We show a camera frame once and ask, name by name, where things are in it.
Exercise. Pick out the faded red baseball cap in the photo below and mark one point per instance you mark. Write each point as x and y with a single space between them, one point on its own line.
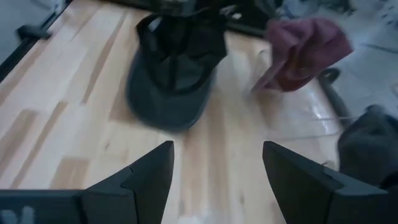
311 46

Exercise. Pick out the clear plastic bin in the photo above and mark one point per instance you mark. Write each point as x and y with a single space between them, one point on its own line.
248 71

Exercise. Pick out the dark olive baseball cap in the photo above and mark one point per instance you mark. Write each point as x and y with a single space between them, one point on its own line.
168 102
370 146

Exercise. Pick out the black rail clamp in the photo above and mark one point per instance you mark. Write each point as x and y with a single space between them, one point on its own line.
32 31

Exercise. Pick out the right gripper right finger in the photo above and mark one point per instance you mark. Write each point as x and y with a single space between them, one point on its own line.
295 186

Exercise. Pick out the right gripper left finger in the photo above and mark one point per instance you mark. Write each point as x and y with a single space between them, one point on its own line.
149 186

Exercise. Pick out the black table edge rail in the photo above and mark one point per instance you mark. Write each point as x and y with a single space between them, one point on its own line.
248 30
9 67

